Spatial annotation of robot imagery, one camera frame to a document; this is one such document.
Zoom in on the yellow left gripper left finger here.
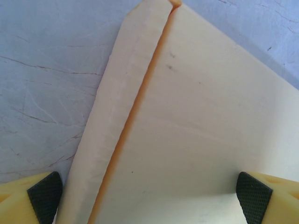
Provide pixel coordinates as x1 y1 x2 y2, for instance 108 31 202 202
0 171 63 224

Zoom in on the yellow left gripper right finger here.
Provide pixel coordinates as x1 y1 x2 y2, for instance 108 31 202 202
235 172 299 224

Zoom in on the yellow paper box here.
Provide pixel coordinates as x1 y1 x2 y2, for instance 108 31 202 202
57 0 299 224

